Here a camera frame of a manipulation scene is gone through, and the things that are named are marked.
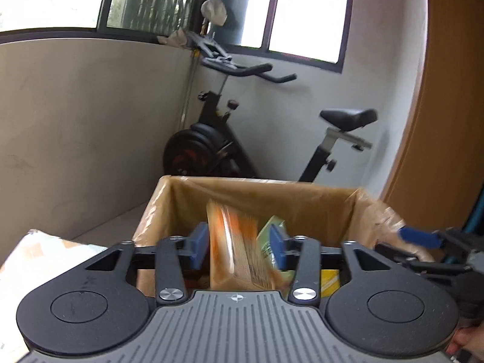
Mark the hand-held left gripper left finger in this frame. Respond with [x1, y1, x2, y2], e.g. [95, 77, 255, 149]
[56, 222, 211, 306]

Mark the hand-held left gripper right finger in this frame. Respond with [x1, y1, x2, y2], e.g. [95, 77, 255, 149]
[268, 223, 421, 308]

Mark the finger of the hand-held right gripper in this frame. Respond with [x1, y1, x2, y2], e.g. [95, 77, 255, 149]
[398, 224, 470, 251]
[374, 242, 466, 273]

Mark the orange snack packet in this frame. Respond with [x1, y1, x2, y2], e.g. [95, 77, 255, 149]
[206, 199, 283, 293]

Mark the brown cardboard box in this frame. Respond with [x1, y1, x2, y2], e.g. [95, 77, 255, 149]
[132, 175, 436, 299]

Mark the person's right hand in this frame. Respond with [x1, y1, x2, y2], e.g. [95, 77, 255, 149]
[445, 322, 484, 357]

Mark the yellow snack packet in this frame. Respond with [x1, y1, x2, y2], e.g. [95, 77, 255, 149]
[321, 268, 343, 298]

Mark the black exercise bike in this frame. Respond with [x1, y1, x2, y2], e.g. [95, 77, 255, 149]
[162, 31, 379, 185]

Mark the brown wooden panel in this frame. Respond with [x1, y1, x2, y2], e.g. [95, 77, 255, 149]
[381, 0, 484, 232]

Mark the checked floral tablecloth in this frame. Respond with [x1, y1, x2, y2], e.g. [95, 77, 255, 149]
[0, 229, 111, 353]

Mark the crumpled beige cloth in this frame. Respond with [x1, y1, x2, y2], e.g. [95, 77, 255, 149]
[156, 28, 190, 48]

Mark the white plastic wrapped knob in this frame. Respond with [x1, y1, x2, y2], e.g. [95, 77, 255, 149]
[200, 0, 228, 28]

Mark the dark green pipe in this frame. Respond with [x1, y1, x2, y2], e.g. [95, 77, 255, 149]
[220, 0, 253, 45]

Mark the perforated dark metal screen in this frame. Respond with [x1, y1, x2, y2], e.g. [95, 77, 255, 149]
[120, 0, 198, 34]

